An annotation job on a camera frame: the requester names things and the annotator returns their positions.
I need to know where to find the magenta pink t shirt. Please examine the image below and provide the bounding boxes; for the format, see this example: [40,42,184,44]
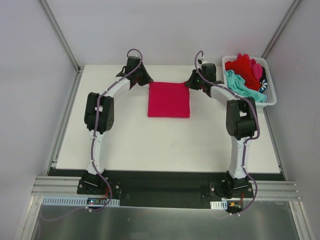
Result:
[147,82,191,118]

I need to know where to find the white plastic laundry basket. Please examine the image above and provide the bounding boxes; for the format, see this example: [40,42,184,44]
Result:
[222,55,277,109]

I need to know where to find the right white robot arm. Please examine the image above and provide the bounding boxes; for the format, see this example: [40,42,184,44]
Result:
[185,61,260,199]

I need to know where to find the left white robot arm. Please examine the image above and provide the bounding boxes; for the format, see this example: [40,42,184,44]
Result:
[77,56,153,195]

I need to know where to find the teal t shirt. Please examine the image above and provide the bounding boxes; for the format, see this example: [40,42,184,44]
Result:
[224,70,267,103]

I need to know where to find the red t shirt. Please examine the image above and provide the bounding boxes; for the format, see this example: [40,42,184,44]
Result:
[224,53,260,91]

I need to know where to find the black white patterned garment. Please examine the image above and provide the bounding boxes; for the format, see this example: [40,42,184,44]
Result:
[258,78,268,93]

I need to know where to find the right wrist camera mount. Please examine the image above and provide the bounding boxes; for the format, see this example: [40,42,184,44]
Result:
[197,58,209,65]

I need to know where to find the left aluminium frame post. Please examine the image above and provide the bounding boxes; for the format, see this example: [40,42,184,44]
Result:
[37,0,81,73]

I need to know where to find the aluminium frame post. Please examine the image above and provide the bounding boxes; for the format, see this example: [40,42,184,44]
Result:
[261,0,304,59]
[37,0,81,73]

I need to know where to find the right white cable duct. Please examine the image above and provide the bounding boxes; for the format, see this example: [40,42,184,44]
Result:
[209,199,243,210]

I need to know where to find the white cable duct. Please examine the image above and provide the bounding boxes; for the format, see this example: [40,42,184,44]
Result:
[209,199,243,210]
[42,196,120,207]

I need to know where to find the right aluminium frame post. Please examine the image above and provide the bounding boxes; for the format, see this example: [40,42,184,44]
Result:
[261,0,304,59]

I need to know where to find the aluminium front rail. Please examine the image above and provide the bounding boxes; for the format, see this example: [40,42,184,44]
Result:
[31,176,303,202]

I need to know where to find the left white cable duct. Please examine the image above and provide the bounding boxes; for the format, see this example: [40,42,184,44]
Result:
[42,196,120,207]

